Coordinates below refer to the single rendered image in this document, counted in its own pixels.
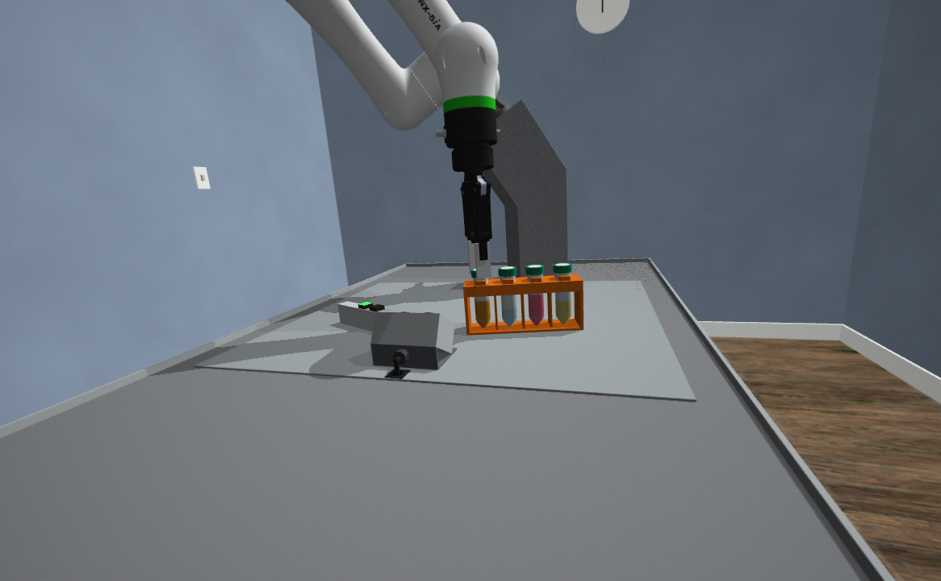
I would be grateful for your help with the orange tube rack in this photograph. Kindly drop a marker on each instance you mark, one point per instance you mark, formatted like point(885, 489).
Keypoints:
point(522, 286)

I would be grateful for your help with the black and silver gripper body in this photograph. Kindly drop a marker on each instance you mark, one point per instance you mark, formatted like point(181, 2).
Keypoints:
point(476, 158)

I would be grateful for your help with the light grey bench mat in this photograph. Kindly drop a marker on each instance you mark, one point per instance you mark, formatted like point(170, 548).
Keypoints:
point(621, 351)

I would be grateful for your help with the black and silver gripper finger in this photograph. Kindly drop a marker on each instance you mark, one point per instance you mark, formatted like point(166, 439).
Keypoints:
point(481, 214)
point(469, 227)

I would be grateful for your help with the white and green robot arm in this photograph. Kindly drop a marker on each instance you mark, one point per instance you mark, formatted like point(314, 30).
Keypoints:
point(458, 68)

